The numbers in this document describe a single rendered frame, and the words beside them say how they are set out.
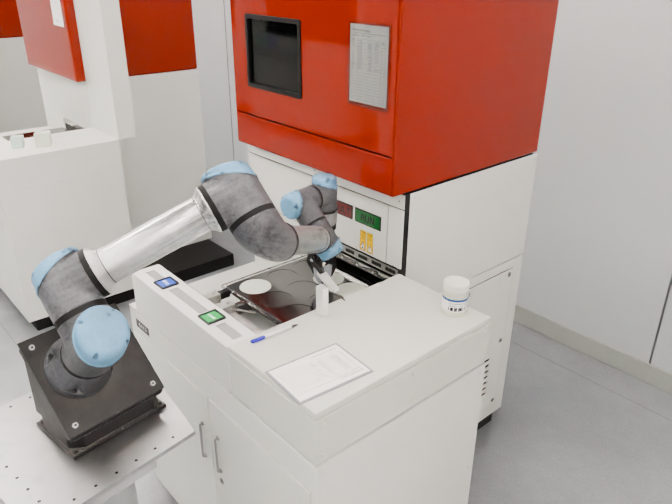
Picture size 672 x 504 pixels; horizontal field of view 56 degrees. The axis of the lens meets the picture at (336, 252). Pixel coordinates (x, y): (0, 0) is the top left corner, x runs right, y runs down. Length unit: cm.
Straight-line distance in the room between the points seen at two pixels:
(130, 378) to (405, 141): 96
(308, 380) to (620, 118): 209
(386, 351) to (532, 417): 153
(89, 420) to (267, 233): 59
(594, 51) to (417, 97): 147
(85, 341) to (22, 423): 43
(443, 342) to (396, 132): 59
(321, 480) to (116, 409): 51
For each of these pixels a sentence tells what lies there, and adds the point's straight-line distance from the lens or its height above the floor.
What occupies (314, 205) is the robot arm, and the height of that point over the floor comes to 121.
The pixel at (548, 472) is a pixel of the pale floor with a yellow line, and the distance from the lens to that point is 279.
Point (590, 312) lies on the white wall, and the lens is 345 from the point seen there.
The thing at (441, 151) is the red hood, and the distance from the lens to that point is 195.
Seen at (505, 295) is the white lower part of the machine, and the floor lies 67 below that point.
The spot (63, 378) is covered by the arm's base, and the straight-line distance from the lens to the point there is 154.
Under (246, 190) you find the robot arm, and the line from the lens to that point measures 142.
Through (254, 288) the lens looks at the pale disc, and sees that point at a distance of 202.
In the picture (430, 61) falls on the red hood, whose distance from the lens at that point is 183.
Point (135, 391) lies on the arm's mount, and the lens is 163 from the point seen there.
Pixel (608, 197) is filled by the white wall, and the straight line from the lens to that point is 322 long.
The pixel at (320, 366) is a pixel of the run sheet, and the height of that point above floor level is 97.
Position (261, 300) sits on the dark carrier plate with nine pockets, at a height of 90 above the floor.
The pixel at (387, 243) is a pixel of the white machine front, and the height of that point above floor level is 105.
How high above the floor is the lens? 185
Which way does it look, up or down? 25 degrees down
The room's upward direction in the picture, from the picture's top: straight up
